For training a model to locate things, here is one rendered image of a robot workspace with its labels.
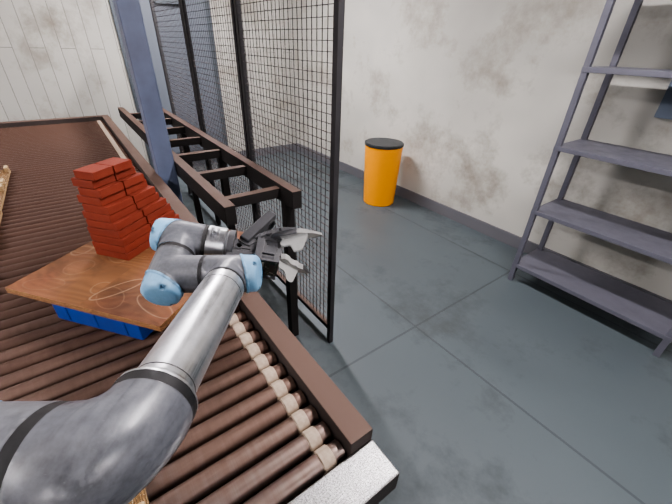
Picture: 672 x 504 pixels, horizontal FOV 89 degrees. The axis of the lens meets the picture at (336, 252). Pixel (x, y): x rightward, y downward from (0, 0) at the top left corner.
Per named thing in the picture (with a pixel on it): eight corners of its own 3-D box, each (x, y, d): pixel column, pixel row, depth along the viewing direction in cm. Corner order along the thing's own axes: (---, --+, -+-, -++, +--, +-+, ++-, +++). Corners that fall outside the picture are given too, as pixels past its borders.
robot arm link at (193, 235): (149, 261, 73) (162, 232, 79) (203, 268, 75) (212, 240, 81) (144, 236, 68) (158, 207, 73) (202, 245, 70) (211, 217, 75)
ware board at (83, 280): (256, 238, 125) (255, 233, 124) (161, 332, 84) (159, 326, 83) (141, 218, 136) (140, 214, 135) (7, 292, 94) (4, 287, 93)
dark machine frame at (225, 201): (305, 341, 219) (301, 190, 166) (248, 369, 199) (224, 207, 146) (177, 194, 422) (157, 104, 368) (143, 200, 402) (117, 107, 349)
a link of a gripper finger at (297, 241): (321, 251, 73) (283, 260, 75) (322, 230, 76) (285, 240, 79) (315, 242, 70) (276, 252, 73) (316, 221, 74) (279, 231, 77)
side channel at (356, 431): (369, 453, 77) (373, 428, 72) (348, 469, 73) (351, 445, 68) (111, 125, 351) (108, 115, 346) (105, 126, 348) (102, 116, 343)
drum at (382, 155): (403, 203, 419) (412, 143, 382) (377, 211, 396) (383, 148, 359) (379, 191, 449) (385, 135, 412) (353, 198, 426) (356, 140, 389)
